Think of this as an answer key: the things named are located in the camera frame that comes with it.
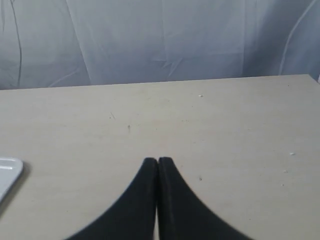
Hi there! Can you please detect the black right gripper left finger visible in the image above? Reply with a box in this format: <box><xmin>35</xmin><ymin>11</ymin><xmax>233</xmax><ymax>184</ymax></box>
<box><xmin>69</xmin><ymin>157</ymin><xmax>158</xmax><ymax>240</ymax></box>

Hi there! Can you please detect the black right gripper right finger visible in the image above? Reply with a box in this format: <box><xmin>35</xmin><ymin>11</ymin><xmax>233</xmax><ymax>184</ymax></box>
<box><xmin>157</xmin><ymin>157</ymin><xmax>250</xmax><ymax>240</ymax></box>

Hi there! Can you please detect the white rectangular plastic tray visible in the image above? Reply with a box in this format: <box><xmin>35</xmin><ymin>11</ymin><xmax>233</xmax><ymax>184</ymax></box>
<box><xmin>0</xmin><ymin>157</ymin><xmax>24</xmax><ymax>202</ymax></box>

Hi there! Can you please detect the grey-white backdrop curtain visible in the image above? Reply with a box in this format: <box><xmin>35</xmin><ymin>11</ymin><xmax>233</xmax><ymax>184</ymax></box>
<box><xmin>0</xmin><ymin>0</ymin><xmax>320</xmax><ymax>90</ymax></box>

